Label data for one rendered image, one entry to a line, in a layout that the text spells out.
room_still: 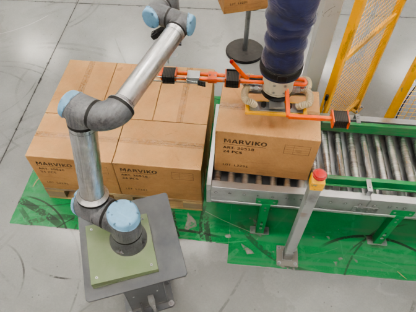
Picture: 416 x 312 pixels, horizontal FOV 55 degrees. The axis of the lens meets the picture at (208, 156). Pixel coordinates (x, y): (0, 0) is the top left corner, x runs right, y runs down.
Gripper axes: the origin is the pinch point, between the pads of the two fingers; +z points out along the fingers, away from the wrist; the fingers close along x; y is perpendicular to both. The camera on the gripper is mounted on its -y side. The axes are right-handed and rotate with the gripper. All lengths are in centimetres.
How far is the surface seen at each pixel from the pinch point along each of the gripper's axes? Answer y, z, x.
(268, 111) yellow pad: 55, 26, -12
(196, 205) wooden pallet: 13, 127, -17
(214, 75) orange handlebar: 23.6, 13.1, 0.4
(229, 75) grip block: 31.7, 12.8, 1.4
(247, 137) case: 45, 42, -17
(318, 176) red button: 80, 30, -49
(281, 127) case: 64, 39, -10
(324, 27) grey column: 97, 45, 97
